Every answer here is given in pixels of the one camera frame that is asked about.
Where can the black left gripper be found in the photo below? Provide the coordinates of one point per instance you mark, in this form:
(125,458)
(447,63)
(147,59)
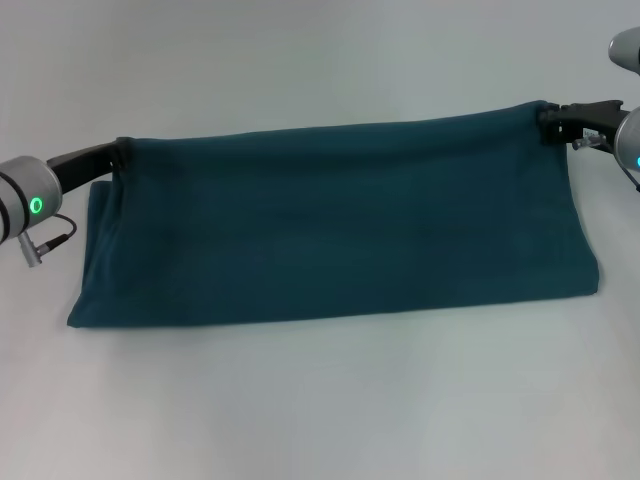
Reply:
(85,165)

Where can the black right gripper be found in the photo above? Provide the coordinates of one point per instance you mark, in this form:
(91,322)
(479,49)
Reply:
(590,116)

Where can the teal blue t-shirt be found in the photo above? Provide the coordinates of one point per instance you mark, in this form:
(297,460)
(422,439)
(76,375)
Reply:
(325,225)

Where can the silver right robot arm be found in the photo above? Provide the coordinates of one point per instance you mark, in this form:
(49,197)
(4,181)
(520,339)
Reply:
(631,140)

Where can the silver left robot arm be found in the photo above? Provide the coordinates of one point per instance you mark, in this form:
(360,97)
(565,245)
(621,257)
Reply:
(25,200)

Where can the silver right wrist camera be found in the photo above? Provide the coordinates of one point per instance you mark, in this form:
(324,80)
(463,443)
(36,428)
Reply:
(625,50)

